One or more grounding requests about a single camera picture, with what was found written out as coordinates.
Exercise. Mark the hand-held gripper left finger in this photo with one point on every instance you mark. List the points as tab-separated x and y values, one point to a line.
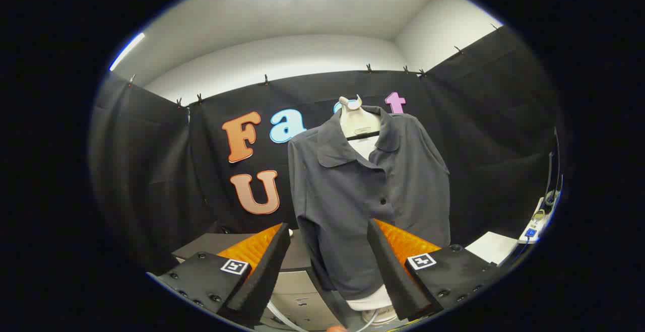
267	271

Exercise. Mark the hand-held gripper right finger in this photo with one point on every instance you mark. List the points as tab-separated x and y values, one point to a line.
390	271

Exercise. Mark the grey button shirt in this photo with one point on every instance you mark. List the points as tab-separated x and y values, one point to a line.
342	211

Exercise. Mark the grey cabinet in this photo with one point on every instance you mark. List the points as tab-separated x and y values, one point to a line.
297	291

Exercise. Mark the white table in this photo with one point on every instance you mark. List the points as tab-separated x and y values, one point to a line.
491	247

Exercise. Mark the white board with devices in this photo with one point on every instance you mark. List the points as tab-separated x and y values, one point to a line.
534	226

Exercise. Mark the white mannequin torso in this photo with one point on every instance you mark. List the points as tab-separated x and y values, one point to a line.
358	120

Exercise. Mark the ceiling light strip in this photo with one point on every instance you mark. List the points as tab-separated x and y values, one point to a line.
127	51

